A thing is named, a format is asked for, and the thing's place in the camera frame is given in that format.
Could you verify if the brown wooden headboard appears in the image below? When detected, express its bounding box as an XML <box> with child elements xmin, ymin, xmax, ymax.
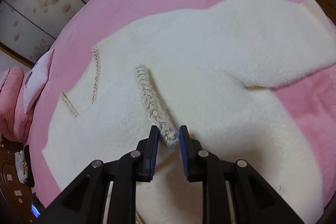
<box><xmin>1</xmin><ymin>138</ymin><xmax>36</xmax><ymax>223</ymax></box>

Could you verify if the white fluffy cardigan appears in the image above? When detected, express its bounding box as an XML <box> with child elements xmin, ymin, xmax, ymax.
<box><xmin>43</xmin><ymin>0</ymin><xmax>335</xmax><ymax>223</ymax></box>

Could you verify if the pink plush bed blanket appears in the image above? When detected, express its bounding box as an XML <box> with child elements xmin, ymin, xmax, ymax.
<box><xmin>28</xmin><ymin>0</ymin><xmax>335</xmax><ymax>205</ymax></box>

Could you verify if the folded pink quilt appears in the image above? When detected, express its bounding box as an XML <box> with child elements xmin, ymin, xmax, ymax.
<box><xmin>1</xmin><ymin>66</ymin><xmax>34</xmax><ymax>143</ymax></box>

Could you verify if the grey white small object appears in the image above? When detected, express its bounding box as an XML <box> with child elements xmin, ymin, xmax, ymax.
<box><xmin>15</xmin><ymin>151</ymin><xmax>29</xmax><ymax>184</ymax></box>

